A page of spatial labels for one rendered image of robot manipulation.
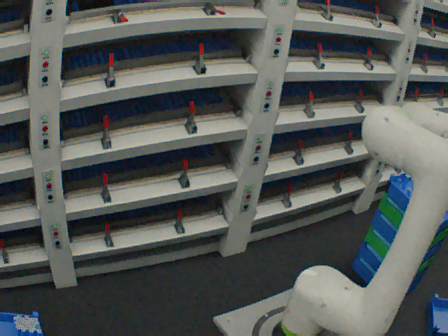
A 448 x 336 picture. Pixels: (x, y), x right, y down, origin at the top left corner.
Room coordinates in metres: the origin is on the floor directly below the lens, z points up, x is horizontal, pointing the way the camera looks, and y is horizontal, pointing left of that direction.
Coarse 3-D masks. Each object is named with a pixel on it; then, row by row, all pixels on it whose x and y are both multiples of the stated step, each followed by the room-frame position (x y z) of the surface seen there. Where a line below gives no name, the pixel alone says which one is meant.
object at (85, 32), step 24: (264, 0) 1.35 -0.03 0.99; (72, 24) 1.05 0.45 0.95; (96, 24) 1.07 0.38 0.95; (120, 24) 1.09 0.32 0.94; (144, 24) 1.12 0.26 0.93; (168, 24) 1.16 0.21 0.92; (192, 24) 1.21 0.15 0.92; (216, 24) 1.25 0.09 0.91; (240, 24) 1.29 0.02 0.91; (264, 24) 1.33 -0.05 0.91
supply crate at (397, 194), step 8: (392, 176) 1.34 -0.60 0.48; (400, 176) 1.40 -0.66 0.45; (392, 184) 1.33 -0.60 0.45; (400, 184) 1.41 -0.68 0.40; (408, 184) 1.42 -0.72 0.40; (392, 192) 1.32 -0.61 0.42; (400, 192) 1.29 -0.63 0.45; (400, 200) 1.28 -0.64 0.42; (408, 200) 1.25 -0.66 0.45; (440, 224) 1.13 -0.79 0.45
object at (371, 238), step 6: (372, 228) 1.34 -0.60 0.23; (372, 234) 1.33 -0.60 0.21; (366, 240) 1.34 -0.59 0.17; (372, 240) 1.32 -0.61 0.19; (378, 240) 1.29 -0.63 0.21; (372, 246) 1.30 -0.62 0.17; (378, 246) 1.28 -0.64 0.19; (384, 246) 1.26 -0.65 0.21; (378, 252) 1.27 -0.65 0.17; (384, 252) 1.25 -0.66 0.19; (384, 258) 1.24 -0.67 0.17; (432, 258) 1.22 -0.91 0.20; (426, 264) 1.19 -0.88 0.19; (420, 270) 1.17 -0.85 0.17
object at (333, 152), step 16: (320, 128) 1.68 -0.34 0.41; (336, 128) 1.72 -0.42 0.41; (352, 128) 1.76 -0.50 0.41; (272, 144) 1.51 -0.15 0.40; (288, 144) 1.52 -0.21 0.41; (304, 144) 1.55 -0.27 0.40; (320, 144) 1.60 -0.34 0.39; (336, 144) 1.64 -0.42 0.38; (352, 144) 1.68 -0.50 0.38; (272, 160) 1.45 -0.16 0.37; (288, 160) 1.48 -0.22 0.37; (304, 160) 1.49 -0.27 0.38; (320, 160) 1.53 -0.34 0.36; (336, 160) 1.57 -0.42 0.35; (352, 160) 1.63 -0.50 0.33; (272, 176) 1.41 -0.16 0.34; (288, 176) 1.45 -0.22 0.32
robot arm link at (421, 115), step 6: (414, 102) 1.22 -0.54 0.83; (408, 108) 1.08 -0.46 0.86; (414, 108) 1.13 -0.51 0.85; (420, 108) 1.17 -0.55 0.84; (426, 108) 1.19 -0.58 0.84; (414, 114) 1.04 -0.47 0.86; (420, 114) 1.11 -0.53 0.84; (426, 114) 1.16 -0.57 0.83; (414, 120) 0.97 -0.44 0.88; (420, 120) 1.07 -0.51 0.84; (426, 120) 1.15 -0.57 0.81; (426, 126) 1.14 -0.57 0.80
